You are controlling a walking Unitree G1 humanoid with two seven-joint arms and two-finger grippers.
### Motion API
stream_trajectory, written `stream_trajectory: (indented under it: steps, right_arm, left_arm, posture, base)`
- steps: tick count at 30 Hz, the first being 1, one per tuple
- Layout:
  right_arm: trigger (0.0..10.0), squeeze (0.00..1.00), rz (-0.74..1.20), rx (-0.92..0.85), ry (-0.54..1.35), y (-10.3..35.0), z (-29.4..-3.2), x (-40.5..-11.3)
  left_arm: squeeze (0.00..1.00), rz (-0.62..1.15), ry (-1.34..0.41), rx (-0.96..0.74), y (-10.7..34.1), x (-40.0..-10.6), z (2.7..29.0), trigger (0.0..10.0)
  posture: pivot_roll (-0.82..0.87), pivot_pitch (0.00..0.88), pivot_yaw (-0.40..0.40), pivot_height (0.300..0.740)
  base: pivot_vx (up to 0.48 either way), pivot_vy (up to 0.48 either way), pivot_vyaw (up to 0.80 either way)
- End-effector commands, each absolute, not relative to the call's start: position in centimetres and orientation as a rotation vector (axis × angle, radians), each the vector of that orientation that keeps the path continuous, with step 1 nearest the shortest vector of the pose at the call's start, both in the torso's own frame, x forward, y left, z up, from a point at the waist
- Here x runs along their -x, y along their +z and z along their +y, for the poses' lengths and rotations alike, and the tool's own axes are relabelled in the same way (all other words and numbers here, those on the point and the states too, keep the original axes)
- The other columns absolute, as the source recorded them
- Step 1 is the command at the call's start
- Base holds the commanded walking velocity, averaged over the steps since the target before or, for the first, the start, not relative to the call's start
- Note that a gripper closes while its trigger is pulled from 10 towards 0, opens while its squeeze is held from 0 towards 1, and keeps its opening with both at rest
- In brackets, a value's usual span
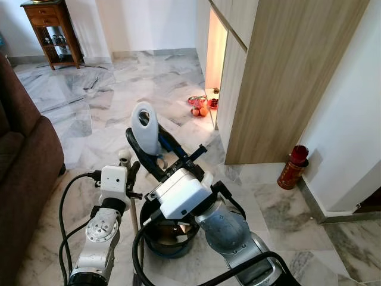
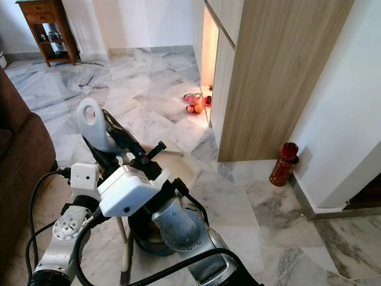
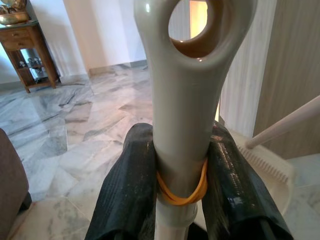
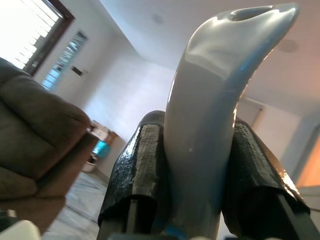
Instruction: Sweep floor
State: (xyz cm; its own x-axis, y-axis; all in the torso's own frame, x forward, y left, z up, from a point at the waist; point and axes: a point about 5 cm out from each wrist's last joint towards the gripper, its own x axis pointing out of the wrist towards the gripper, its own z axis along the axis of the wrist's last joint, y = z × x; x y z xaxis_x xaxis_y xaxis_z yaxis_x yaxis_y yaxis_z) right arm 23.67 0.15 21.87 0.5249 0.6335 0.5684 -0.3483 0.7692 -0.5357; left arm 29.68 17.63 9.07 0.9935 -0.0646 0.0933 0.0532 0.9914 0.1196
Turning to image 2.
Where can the orange fruit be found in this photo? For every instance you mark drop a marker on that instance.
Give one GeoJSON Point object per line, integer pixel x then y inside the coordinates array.
{"type": "Point", "coordinates": [190, 109]}
{"type": "Point", "coordinates": [198, 108]}

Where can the red offering dish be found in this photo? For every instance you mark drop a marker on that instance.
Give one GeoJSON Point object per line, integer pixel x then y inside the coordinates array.
{"type": "Point", "coordinates": [191, 99]}

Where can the black round waste bin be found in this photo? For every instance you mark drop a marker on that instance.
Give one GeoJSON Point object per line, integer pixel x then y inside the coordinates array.
{"type": "Point", "coordinates": [149, 244]}

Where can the brown fabric sofa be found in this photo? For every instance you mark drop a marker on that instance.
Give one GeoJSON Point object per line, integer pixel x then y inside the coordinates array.
{"type": "Point", "coordinates": [18, 167]}

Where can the red cylindrical canister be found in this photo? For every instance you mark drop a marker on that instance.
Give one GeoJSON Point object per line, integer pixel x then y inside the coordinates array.
{"type": "Point", "coordinates": [284, 167]}

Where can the tall light wood cabinet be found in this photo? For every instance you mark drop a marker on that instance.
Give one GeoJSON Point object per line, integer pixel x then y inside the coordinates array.
{"type": "Point", "coordinates": [274, 71]}

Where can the small wooden side cabinet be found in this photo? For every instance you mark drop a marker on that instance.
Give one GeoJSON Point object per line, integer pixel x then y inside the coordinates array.
{"type": "Point", "coordinates": [47, 18]}

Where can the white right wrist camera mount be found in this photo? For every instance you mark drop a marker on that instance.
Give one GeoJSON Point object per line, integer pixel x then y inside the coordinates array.
{"type": "Point", "coordinates": [131, 190]}

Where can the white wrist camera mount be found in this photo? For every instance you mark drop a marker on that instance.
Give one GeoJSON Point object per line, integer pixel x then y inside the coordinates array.
{"type": "Point", "coordinates": [131, 190]}
{"type": "Point", "coordinates": [83, 179]}

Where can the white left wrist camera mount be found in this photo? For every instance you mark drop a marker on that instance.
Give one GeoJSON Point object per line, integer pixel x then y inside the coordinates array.
{"type": "Point", "coordinates": [83, 179]}

